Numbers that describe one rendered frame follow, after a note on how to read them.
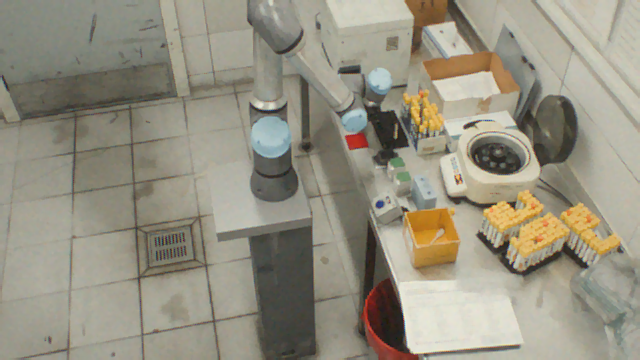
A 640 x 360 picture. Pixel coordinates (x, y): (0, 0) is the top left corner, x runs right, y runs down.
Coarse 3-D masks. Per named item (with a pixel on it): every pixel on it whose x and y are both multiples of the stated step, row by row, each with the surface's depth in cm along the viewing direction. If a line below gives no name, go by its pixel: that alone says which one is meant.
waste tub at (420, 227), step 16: (448, 208) 199; (416, 224) 203; (432, 224) 204; (448, 224) 200; (416, 240) 203; (432, 240) 203; (448, 240) 202; (416, 256) 192; (432, 256) 194; (448, 256) 195
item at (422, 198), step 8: (416, 176) 208; (424, 176) 208; (416, 184) 207; (424, 184) 206; (416, 192) 209; (424, 192) 204; (432, 192) 204; (408, 200) 214; (416, 200) 210; (424, 200) 203; (432, 200) 203; (416, 208) 211; (424, 208) 205; (432, 208) 206
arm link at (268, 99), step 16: (256, 32) 187; (256, 48) 191; (256, 64) 195; (272, 64) 193; (256, 80) 199; (272, 80) 197; (256, 96) 203; (272, 96) 201; (256, 112) 205; (272, 112) 204
